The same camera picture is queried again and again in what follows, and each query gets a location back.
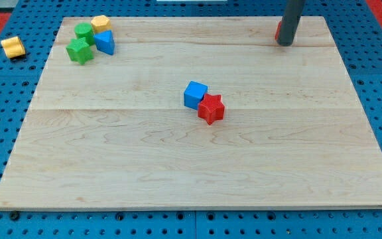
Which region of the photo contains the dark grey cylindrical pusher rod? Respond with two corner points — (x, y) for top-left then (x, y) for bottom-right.
(277, 0), (306, 46)

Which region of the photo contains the blue triangle block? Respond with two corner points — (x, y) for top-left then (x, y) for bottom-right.
(94, 30), (115, 55)

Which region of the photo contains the green cylinder block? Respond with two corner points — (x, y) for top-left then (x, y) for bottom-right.
(74, 23), (95, 46)

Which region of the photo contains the light wooden board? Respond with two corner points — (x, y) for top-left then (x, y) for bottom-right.
(0, 17), (382, 212)

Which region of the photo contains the blue cube block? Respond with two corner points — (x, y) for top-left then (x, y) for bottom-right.
(184, 81), (208, 110)

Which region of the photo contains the yellow rounded block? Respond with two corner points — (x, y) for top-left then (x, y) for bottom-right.
(1, 37), (26, 59)

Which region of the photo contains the green star block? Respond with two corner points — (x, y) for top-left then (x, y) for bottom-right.
(66, 37), (94, 65)

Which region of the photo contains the yellow hexagon block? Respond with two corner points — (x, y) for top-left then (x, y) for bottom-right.
(91, 15), (112, 34)

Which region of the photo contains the red circle block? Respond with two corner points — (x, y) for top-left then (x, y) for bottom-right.
(275, 21), (282, 41)

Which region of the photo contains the red star block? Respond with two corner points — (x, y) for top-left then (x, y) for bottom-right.
(198, 94), (225, 125)

